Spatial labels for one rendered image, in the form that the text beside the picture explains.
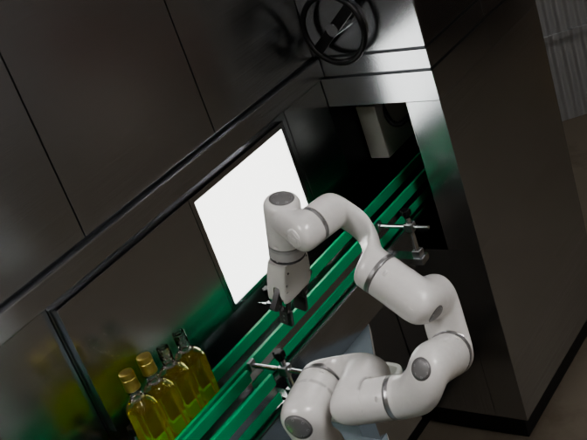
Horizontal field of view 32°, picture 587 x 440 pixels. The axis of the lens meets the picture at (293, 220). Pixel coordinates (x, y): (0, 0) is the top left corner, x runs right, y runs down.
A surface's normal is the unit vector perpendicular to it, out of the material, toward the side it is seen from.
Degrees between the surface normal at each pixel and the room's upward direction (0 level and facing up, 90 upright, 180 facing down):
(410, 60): 90
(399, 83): 90
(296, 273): 107
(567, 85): 90
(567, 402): 0
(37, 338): 90
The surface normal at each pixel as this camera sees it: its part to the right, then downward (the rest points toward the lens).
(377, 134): -0.54, 0.52
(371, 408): -0.46, 0.24
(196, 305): 0.79, 0.02
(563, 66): 0.02, 0.44
